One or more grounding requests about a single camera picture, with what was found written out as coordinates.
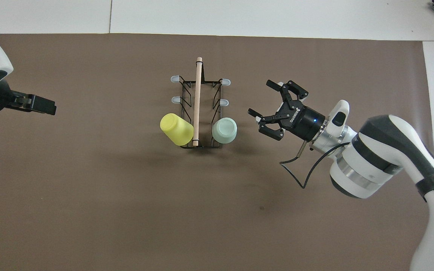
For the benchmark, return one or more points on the yellow plastic cup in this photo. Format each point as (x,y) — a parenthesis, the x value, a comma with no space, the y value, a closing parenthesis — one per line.
(177,130)

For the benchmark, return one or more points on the pale green plastic cup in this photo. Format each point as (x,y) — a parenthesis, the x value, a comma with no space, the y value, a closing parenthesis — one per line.
(224,130)

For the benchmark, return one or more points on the brown table mat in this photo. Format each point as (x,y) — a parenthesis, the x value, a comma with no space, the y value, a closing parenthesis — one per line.
(126,207)

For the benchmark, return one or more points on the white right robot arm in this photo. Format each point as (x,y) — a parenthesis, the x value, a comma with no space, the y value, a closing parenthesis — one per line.
(371,165)

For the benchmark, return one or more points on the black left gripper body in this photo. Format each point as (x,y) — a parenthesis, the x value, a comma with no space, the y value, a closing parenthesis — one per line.
(2,103)

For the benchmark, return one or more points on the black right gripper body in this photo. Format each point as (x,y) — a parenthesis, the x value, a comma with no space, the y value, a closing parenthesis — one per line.
(300,120)

